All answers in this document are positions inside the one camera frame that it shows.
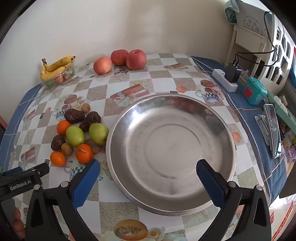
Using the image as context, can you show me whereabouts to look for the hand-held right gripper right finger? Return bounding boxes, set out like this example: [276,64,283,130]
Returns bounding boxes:
[196,159,272,241]

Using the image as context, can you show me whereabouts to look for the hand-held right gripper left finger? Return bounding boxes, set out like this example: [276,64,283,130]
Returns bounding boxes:
[25,159,100,241]

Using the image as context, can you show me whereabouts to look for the green jujube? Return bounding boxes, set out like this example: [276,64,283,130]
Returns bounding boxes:
[89,123,110,146]
[66,125,86,147]

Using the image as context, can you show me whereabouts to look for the stainless steel basin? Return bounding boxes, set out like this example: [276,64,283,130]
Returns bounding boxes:
[105,93,237,216]

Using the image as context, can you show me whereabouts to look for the person's left hand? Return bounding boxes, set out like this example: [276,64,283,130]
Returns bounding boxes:
[11,207,26,239]

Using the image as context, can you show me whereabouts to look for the dried red date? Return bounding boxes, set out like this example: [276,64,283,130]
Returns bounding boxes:
[51,135,66,151]
[79,111,102,132]
[64,109,85,124]

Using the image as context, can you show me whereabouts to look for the grey phone stand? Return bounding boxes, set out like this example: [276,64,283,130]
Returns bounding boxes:
[254,114,272,146]

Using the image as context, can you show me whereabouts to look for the blue cloth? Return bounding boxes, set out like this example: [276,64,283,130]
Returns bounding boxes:
[0,56,293,207]

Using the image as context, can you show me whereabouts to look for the smartphone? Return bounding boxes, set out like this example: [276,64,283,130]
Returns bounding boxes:
[264,104,282,159]

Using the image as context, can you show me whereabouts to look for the teal box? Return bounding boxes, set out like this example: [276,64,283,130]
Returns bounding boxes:
[241,76,268,106]

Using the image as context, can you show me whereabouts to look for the clear plastic container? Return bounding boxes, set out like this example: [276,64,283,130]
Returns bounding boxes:
[40,66,75,88]

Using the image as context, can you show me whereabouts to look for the mint green tray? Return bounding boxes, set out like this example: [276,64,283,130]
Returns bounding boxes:
[267,95,296,130]

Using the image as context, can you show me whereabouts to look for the white power strip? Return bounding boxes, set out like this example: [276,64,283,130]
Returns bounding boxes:
[212,69,238,93]

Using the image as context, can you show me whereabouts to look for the black charger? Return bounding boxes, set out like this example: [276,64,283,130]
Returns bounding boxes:
[225,63,242,84]

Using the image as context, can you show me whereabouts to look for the checkered printed tablecloth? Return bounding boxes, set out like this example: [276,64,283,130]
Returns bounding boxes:
[0,53,258,241]

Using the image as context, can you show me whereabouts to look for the pale red apple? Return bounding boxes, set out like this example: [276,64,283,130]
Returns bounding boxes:
[93,57,113,75]

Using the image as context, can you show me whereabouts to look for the banana bunch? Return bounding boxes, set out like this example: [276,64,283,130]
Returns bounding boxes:
[40,56,76,81]

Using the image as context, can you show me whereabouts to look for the white folding chair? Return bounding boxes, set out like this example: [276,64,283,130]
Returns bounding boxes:
[225,2,274,77]

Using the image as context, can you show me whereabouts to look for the teal patterned cloth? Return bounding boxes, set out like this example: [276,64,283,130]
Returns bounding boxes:
[224,0,238,25]

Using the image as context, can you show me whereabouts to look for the black cable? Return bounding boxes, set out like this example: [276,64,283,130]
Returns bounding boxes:
[233,10,287,70]

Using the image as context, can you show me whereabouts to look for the group of wall photos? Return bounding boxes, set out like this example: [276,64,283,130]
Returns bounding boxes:
[266,25,292,85]

